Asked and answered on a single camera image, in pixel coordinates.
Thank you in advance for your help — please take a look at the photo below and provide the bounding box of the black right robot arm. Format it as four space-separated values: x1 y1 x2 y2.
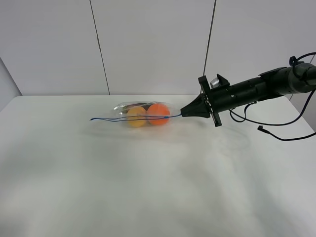
180 63 316 127

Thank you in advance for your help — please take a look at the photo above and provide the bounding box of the clear zip bag blue seal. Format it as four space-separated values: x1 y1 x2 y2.
90 101 181 128

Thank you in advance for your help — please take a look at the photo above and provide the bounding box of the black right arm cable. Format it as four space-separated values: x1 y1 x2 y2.
229 51 316 142

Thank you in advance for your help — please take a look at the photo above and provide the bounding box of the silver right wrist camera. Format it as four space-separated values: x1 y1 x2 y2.
210 78 220 88

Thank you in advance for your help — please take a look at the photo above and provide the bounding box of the orange fruit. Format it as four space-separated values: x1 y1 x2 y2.
147 103 170 126

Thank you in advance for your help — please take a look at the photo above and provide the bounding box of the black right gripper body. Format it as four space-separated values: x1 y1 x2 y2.
198 75 262 127

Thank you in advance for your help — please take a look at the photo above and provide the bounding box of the yellow fruit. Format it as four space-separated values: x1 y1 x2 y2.
126 107 147 128

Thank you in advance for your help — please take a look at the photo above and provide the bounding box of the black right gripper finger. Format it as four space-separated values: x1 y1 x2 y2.
180 95 210 118

